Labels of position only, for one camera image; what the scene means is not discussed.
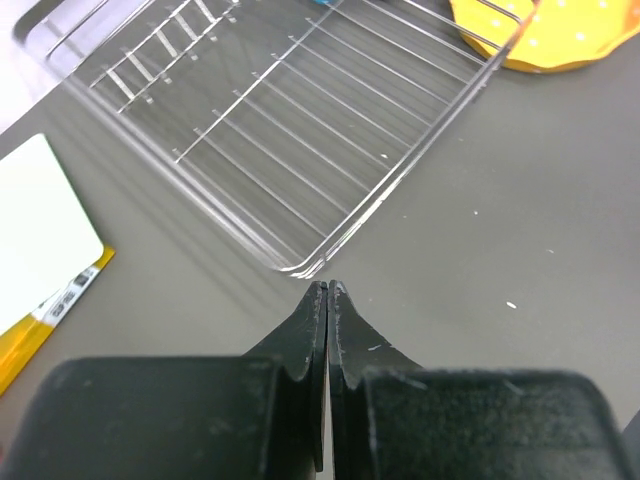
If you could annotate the light green cutting board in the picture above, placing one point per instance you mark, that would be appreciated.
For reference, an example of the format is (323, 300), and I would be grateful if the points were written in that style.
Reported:
(47, 237)

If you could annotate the orange polka dot plate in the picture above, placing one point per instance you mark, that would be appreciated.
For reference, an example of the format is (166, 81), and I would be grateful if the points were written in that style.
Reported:
(561, 36)

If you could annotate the metal wire dish rack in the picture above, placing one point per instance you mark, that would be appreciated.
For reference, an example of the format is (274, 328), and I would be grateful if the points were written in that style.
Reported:
(287, 123)

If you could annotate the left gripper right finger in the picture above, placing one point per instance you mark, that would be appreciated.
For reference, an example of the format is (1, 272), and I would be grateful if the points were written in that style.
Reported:
(394, 419)

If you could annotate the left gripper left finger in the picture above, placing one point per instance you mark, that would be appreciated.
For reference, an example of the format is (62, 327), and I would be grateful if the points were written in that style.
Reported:
(259, 415)

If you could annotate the yellow cutting board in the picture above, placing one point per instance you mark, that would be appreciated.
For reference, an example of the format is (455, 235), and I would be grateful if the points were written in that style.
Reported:
(22, 341)

